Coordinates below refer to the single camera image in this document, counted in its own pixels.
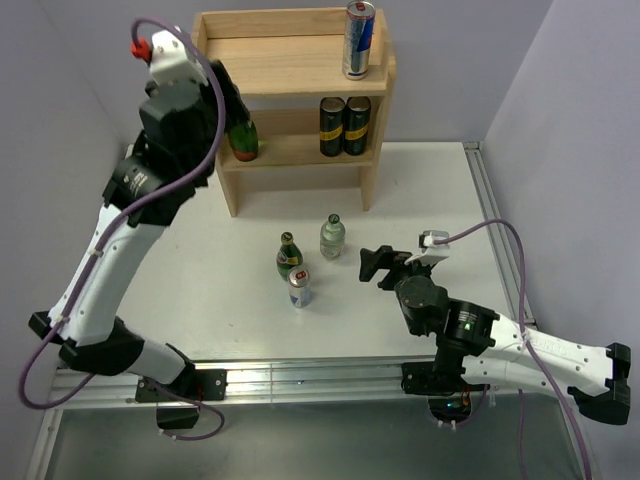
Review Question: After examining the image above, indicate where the green perrier bottle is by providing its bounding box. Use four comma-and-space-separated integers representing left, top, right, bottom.
227, 119, 259, 162
276, 232, 303, 280

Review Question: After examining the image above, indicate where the red bull can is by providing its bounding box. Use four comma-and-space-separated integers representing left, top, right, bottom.
342, 1, 376, 80
287, 265, 311, 308

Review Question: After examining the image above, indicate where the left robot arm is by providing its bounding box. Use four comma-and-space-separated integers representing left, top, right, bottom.
29, 79, 221, 399

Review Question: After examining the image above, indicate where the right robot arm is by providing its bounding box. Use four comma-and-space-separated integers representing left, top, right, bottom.
359, 245, 631, 425

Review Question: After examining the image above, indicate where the wooden two-tier shelf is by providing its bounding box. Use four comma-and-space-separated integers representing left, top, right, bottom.
192, 7, 396, 216

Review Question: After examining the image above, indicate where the clear bottle back right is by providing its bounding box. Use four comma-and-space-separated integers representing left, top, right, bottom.
320, 213, 346, 260

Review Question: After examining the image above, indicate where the Red Bull can front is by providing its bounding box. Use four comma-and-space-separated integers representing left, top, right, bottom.
287, 265, 311, 308

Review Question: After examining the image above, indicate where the left black yellow can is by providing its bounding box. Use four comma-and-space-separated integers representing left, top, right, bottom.
319, 97, 345, 157

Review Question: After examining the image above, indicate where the black yellow can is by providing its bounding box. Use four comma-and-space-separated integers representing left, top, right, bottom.
343, 96, 371, 156
319, 97, 345, 157

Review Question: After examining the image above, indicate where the right black yellow can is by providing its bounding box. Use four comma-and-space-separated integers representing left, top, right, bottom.
343, 96, 371, 156

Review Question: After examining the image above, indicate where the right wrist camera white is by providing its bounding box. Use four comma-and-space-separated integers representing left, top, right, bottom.
404, 230, 450, 267

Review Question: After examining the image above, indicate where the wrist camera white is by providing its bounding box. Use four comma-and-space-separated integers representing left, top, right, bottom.
404, 230, 450, 267
130, 30, 208, 86

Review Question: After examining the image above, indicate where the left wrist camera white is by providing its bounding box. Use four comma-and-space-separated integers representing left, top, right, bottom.
130, 30, 208, 86

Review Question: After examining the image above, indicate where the aluminium right rail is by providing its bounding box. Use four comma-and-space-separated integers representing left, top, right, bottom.
463, 142, 520, 320

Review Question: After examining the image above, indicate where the aluminium rail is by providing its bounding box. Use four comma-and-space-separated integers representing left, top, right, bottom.
61, 356, 431, 410
463, 142, 520, 320

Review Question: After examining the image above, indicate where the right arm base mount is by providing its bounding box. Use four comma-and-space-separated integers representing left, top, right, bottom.
400, 361, 488, 429

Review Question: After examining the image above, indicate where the aluminium front rail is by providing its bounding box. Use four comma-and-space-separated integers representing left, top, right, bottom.
61, 356, 431, 410

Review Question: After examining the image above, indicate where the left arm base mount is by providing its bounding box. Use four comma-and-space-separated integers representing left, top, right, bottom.
134, 369, 227, 431

